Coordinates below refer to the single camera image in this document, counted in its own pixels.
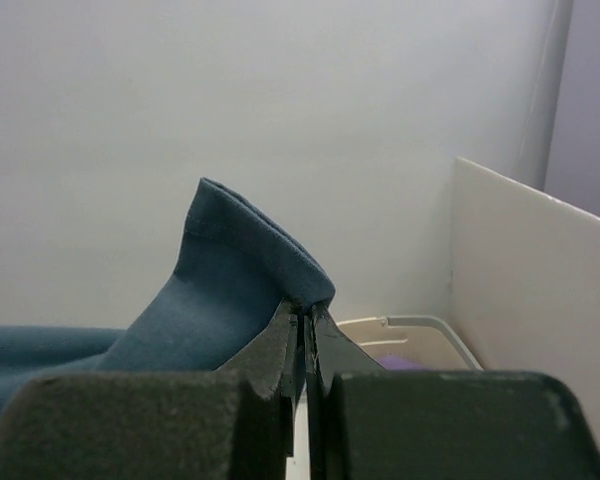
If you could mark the blue shirt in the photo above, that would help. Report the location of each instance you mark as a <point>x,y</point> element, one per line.
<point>235,265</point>

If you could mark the lilac cloth in basket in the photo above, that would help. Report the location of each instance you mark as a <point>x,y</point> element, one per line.
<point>397,363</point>

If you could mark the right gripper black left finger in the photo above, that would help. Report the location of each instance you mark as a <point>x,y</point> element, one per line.
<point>233,423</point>

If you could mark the cream laundry basket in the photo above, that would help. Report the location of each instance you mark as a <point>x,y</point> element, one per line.
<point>427,340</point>

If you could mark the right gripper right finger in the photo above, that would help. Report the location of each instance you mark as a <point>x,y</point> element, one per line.
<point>367,422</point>

